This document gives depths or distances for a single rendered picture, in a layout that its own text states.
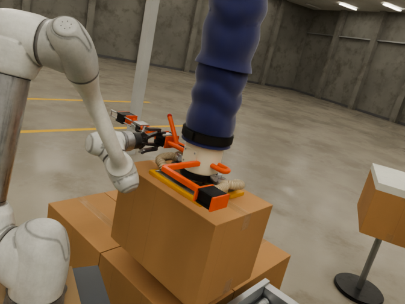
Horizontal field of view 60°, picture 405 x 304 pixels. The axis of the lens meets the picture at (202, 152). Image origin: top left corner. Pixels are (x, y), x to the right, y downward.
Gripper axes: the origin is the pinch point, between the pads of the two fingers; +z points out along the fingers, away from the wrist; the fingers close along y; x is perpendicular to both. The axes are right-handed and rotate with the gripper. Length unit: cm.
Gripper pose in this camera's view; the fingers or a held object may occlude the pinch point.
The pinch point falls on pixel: (164, 138)
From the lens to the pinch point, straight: 172.4
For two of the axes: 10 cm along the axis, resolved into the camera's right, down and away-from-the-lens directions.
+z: 6.7, -0.8, 7.4
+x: 7.2, 3.5, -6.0
